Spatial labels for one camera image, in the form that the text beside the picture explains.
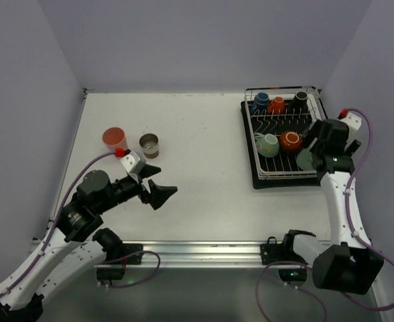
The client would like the black drip tray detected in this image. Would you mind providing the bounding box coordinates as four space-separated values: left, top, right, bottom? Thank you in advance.
241 97 328 190

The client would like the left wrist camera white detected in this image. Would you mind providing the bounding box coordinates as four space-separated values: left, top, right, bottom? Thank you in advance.
115 148 146 175

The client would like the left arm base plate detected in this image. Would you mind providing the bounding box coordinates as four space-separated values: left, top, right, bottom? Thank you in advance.
102 243 143 265

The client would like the red glazed round cup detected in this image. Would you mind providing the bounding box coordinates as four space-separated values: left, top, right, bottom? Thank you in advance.
279 131 302 153

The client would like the aluminium mounting rail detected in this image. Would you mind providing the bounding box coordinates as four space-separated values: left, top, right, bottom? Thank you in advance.
25 238 379 268

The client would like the pink plastic cup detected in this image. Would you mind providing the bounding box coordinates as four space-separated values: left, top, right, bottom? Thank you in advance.
102 127 128 150

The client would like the black cup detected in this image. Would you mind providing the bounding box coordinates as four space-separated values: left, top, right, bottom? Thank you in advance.
290 91 308 111

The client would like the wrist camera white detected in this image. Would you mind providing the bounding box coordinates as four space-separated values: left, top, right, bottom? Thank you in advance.
338 109 362 135
115 148 146 175

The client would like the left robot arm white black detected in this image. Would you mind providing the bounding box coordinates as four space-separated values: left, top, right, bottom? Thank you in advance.
0 162 178 321

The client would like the pale green mug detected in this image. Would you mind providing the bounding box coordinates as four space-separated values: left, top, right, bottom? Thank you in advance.
296 148 317 171
253 132 279 158

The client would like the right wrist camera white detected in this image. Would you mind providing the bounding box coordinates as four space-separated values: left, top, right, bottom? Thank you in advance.
338 109 362 135

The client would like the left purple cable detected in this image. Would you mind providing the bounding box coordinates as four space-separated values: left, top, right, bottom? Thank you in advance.
0 150 161 313

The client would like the steel cup with cork base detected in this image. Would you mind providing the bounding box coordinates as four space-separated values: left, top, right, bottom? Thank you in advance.
139 133 159 159

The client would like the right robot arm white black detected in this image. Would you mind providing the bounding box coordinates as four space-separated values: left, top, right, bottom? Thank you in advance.
282 112 384 294

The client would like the orange cup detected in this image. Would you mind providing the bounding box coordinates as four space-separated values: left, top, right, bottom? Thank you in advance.
267 97 286 115

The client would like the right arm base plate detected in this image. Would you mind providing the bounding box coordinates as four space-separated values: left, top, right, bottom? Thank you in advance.
259 236 306 265

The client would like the blue cup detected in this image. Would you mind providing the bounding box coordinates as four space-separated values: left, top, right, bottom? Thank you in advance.
252 92 270 113

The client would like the wire dish rack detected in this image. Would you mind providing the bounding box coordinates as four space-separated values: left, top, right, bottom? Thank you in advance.
241 85 328 182

